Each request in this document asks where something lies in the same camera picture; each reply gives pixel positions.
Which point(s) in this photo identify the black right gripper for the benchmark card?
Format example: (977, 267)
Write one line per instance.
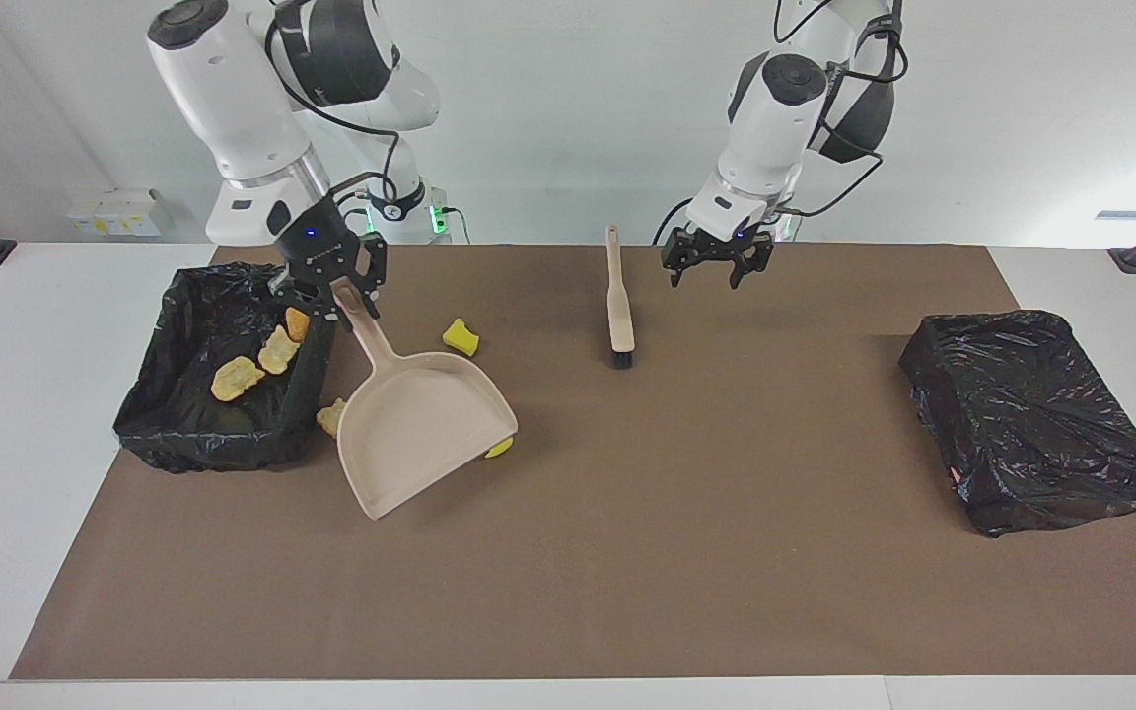
(317, 247)

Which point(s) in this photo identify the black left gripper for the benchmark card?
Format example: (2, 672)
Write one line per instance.
(721, 242)

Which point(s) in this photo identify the brown oval bread roll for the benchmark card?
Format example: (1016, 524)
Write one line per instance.
(297, 323)

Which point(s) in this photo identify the pale bread piece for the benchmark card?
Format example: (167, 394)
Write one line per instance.
(236, 379)
(277, 351)
(329, 416)

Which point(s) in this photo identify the beige hand brush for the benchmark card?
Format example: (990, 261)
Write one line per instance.
(619, 306)

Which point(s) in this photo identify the beige plastic dustpan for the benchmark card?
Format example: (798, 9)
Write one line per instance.
(420, 434)

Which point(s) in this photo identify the notched yellow sponge piece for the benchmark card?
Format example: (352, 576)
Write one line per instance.
(501, 449)

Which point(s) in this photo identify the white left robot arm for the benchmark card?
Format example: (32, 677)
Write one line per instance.
(775, 118)

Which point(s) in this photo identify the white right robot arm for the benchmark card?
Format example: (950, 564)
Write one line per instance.
(233, 99)

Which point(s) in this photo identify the black bag-lined open bin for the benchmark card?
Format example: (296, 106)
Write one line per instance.
(183, 434)

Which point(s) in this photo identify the black bag-covered closed bin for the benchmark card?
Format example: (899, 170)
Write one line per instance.
(1022, 414)

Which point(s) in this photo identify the yellow sponge wedge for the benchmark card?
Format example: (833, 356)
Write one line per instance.
(460, 337)

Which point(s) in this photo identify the brown table mat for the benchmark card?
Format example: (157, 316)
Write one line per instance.
(627, 552)

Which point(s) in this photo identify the white wall socket box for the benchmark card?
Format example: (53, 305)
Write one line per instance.
(119, 212)

